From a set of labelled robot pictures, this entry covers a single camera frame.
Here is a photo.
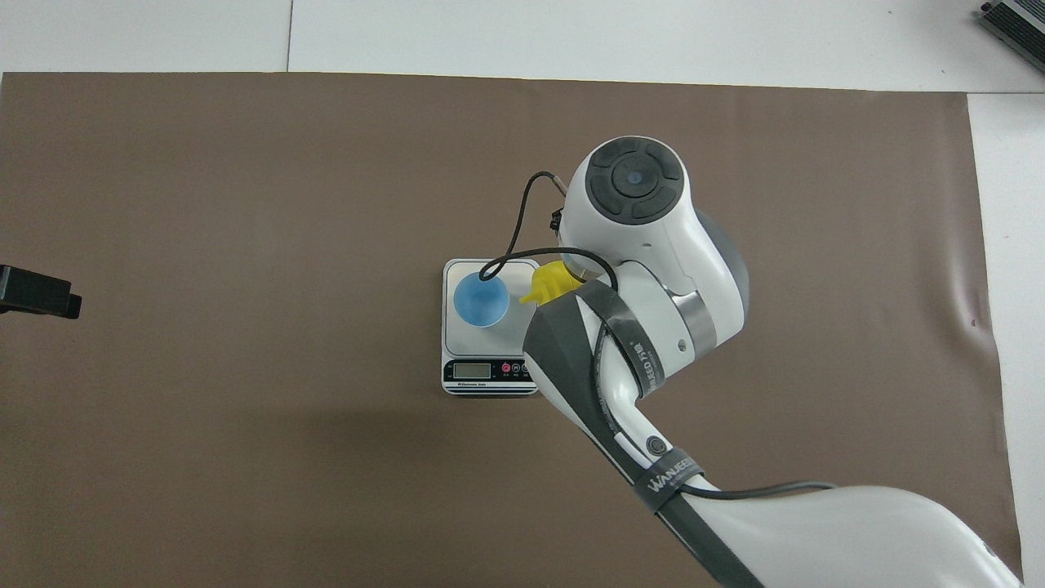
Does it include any yellow squeeze seasoning bottle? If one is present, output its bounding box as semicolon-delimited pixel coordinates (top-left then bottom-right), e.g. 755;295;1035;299
520;260;589;308

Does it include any silver digital kitchen scale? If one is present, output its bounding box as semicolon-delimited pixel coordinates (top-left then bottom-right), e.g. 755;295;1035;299
442;258;543;398

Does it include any brown paper table mat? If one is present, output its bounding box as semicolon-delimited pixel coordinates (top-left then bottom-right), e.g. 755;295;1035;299
0;72;1025;588

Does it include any grey ribbed metal device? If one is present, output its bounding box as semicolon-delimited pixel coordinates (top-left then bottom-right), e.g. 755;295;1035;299
980;0;1045;51

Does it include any light blue plastic cup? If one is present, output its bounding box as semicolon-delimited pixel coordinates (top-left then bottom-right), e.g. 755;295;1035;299
453;272;511;328

